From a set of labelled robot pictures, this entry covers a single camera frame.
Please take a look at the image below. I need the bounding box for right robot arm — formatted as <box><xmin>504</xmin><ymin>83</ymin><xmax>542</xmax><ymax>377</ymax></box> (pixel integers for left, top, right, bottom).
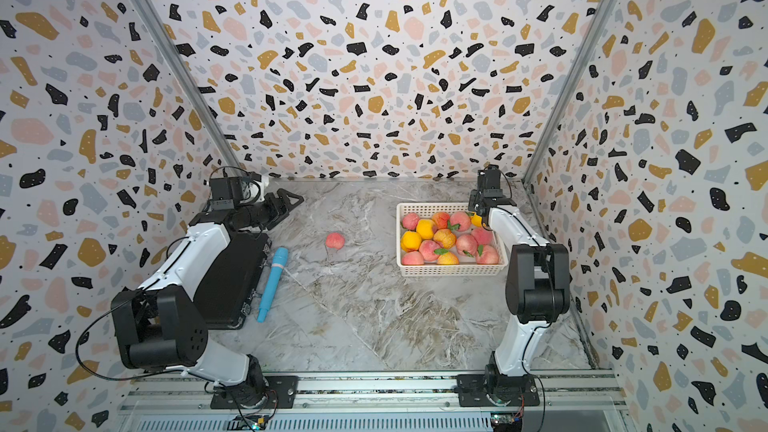
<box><xmin>469</xmin><ymin>171</ymin><xmax>570</xmax><ymax>405</ymax></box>

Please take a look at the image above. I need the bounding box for orange pink peach front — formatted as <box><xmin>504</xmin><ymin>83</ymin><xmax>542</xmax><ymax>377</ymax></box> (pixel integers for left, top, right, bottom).
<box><xmin>437</xmin><ymin>251</ymin><xmax>460</xmax><ymax>266</ymax></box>

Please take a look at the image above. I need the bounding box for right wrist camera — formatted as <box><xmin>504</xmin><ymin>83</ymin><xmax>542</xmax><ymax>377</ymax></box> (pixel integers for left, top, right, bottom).
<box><xmin>477</xmin><ymin>164</ymin><xmax>502</xmax><ymax>193</ymax></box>

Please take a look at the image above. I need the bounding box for yellow peach back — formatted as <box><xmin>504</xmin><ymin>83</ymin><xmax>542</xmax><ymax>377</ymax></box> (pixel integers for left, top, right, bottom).
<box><xmin>415</xmin><ymin>219</ymin><xmax>438</xmax><ymax>240</ymax></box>

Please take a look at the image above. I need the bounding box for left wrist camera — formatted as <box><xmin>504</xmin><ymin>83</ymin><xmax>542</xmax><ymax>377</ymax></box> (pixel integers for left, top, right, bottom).
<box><xmin>208</xmin><ymin>172</ymin><xmax>269</xmax><ymax>210</ymax></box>

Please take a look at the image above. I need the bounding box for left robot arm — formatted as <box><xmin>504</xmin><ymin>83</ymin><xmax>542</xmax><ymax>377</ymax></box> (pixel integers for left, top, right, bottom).
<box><xmin>111</xmin><ymin>188</ymin><xmax>304</xmax><ymax>407</ymax></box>

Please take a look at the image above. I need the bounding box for yellow pink peach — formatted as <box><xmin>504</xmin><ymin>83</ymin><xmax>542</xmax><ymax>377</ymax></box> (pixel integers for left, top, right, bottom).
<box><xmin>433</xmin><ymin>228</ymin><xmax>457</xmax><ymax>249</ymax></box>

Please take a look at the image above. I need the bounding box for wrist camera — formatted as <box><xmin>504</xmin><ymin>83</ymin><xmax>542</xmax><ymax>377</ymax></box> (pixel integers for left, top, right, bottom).
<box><xmin>208</xmin><ymin>172</ymin><xmax>269</xmax><ymax>210</ymax></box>
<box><xmin>477</xmin><ymin>164</ymin><xmax>502</xmax><ymax>193</ymax></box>

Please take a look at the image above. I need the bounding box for orange red lone peach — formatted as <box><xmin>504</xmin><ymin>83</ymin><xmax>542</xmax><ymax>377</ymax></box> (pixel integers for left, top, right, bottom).
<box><xmin>431</xmin><ymin>212</ymin><xmax>451</xmax><ymax>229</ymax></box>

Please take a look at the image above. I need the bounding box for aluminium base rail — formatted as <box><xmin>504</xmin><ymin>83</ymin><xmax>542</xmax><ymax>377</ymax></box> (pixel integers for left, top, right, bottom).
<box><xmin>116</xmin><ymin>370</ymin><xmax>635</xmax><ymax>431</ymax></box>

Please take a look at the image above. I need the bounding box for black case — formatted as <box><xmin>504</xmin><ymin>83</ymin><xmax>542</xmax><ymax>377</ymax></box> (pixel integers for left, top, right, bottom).
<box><xmin>193</xmin><ymin>232</ymin><xmax>272</xmax><ymax>330</ymax></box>

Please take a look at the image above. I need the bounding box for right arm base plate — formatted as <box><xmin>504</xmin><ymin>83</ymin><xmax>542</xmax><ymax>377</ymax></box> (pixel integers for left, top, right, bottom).
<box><xmin>456</xmin><ymin>374</ymin><xmax>540</xmax><ymax>408</ymax></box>

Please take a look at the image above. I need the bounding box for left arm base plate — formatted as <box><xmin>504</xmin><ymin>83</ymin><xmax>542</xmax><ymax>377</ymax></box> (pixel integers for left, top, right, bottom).
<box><xmin>210</xmin><ymin>375</ymin><xmax>299</xmax><ymax>412</ymax></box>

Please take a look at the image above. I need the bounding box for right aluminium corner post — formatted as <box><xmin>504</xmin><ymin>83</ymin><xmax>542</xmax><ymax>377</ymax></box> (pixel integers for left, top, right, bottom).
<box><xmin>522</xmin><ymin>0</ymin><xmax>617</xmax><ymax>188</ymax></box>

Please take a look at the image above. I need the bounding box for white perforated plastic basket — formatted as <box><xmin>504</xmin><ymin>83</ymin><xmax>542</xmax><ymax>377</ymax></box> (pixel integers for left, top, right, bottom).
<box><xmin>396</xmin><ymin>203</ymin><xmax>509</xmax><ymax>277</ymax></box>

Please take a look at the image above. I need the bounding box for blue cylindrical tube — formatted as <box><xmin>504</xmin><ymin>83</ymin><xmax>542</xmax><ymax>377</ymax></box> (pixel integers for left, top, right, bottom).
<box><xmin>257</xmin><ymin>247</ymin><xmax>289</xmax><ymax>323</ymax></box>

